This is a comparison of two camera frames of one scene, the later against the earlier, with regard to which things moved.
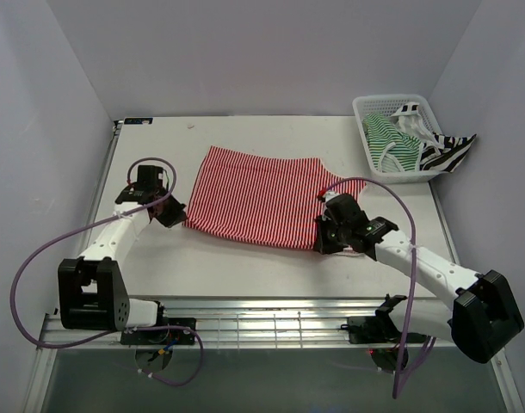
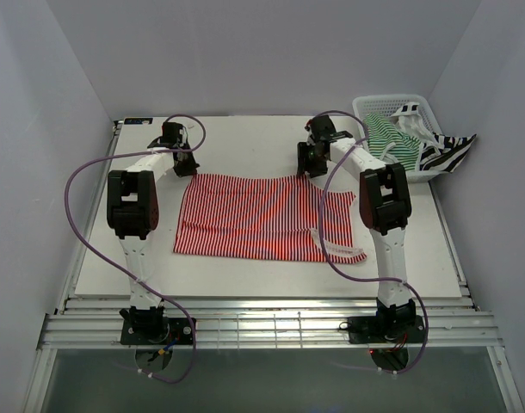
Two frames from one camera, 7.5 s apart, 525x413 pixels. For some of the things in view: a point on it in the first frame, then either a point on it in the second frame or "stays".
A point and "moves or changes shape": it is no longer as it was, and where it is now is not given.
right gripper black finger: x=330 y=238 to x=306 y=159
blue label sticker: x=138 y=120 stays
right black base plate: x=379 y=328 stays
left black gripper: x=176 y=215 to x=190 y=169
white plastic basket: x=386 y=105 stays
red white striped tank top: x=262 y=198 moves or changes shape
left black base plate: x=163 y=336 stays
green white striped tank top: x=391 y=150 stays
